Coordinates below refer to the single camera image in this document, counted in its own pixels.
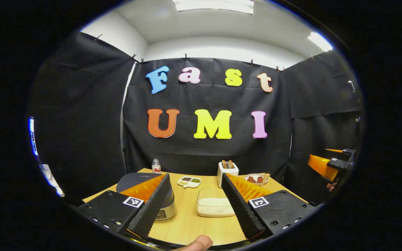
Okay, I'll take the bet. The white toaster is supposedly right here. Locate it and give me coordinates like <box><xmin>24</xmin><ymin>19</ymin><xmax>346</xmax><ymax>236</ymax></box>
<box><xmin>217</xmin><ymin>161</ymin><xmax>239</xmax><ymax>188</ymax></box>

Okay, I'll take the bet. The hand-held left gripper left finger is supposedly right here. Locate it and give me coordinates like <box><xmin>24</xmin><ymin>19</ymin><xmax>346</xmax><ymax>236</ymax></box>
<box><xmin>77</xmin><ymin>173</ymin><xmax>172</xmax><ymax>239</ymax></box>

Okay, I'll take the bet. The dark grey rice cooker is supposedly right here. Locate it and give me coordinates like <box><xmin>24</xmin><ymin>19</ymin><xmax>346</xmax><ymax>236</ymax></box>
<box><xmin>116</xmin><ymin>172</ymin><xmax>177</xmax><ymax>220</ymax></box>

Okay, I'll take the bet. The white side desk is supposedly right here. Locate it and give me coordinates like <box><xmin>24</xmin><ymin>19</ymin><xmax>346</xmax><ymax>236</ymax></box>
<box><xmin>40</xmin><ymin>163</ymin><xmax>65</xmax><ymax>198</ymax></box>

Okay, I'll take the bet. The large ceiling light panel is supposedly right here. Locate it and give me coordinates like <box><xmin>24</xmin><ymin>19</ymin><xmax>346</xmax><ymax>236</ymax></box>
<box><xmin>172</xmin><ymin>0</ymin><xmax>255</xmax><ymax>15</ymax></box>

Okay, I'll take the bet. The small ceiling light panel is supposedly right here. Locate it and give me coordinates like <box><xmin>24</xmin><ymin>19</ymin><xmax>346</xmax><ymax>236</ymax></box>
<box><xmin>307</xmin><ymin>32</ymin><xmax>334</xmax><ymax>52</ymax></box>

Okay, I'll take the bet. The clear box of white rice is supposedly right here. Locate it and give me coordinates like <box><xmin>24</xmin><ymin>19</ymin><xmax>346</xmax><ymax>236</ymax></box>
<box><xmin>196</xmin><ymin>189</ymin><xmax>237</xmax><ymax>218</ymax></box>

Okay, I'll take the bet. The computer monitor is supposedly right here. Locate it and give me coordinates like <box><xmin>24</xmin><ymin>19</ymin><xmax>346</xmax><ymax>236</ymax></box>
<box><xmin>28</xmin><ymin>116</ymin><xmax>39</xmax><ymax>157</ymax></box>

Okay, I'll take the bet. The white divided sauce dish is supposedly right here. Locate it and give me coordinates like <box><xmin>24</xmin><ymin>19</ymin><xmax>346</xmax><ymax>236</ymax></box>
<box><xmin>177</xmin><ymin>176</ymin><xmax>202</xmax><ymax>189</ymax></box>

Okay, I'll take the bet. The white round plate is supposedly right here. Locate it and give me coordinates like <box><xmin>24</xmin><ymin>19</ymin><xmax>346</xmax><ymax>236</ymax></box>
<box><xmin>244</xmin><ymin>174</ymin><xmax>269</xmax><ymax>185</ymax></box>

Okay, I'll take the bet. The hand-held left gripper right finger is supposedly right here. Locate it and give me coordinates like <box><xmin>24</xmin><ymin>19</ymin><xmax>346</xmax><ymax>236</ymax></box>
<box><xmin>221</xmin><ymin>173</ymin><xmax>318</xmax><ymax>242</ymax></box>

